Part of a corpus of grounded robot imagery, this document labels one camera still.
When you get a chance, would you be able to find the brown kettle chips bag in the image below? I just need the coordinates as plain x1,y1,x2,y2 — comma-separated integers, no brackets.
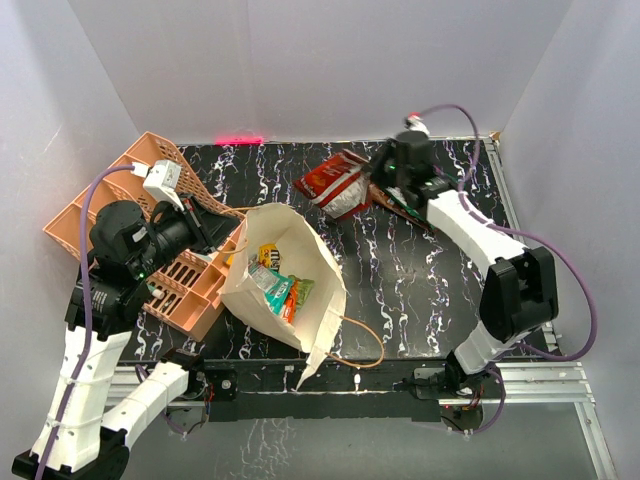
369,184,432,231

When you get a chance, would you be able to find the green snack bag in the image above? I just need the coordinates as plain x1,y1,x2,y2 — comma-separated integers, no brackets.
385,175,456,221

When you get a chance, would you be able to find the yellow M&M candy bag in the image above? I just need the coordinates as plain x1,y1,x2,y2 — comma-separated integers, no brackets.
258,243,281,272

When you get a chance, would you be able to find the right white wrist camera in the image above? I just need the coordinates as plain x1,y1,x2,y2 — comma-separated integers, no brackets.
404,112,431,136

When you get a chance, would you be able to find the red snack packet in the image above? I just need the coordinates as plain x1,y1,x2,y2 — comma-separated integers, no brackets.
294,150,372,221

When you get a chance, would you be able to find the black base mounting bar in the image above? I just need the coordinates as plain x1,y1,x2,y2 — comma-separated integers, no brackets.
199,357,506,424

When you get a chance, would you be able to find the pink compartment tray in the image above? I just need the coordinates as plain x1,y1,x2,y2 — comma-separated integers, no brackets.
144,227,241,341

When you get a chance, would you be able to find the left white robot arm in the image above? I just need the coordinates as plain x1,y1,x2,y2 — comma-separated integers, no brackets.
11,194,241,479

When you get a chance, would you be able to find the orange snack packet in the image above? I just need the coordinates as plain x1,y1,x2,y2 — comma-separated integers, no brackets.
280,288,298,324

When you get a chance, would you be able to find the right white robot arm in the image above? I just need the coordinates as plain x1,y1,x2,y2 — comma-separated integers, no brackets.
370,130,558,397

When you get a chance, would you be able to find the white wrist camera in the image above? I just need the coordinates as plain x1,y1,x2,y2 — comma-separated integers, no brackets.
132,160,184,211
404,112,431,136

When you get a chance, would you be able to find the teal snack packet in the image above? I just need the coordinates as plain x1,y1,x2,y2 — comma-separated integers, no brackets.
248,263,294,315

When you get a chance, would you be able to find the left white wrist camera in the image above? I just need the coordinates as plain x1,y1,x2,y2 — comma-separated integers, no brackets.
132,160,184,211

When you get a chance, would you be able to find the green small snack packet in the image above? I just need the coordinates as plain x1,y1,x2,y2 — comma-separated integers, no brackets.
289,275,315,306

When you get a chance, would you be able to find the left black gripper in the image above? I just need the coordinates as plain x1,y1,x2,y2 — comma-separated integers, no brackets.
131,191,240,277

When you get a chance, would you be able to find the aluminium frame rail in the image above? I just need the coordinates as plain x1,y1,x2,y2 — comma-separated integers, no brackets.
479,130,619,480

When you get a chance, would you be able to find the brown paper bag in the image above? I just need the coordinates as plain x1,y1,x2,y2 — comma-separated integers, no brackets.
219,203,347,385

